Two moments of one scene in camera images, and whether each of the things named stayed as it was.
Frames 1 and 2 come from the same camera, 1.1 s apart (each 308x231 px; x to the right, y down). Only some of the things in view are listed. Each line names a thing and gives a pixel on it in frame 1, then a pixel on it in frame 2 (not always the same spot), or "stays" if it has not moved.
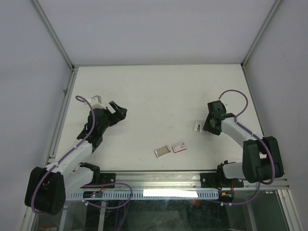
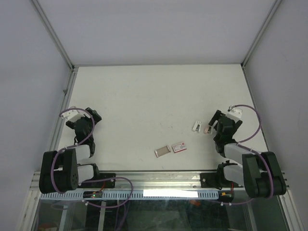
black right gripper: x=207 y=127 → x=215 y=117
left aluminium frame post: x=43 y=16 stays
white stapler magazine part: x=198 y=126 stays
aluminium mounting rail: x=182 y=180 stays
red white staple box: x=179 y=147 stays
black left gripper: x=119 y=115 → x=96 y=117
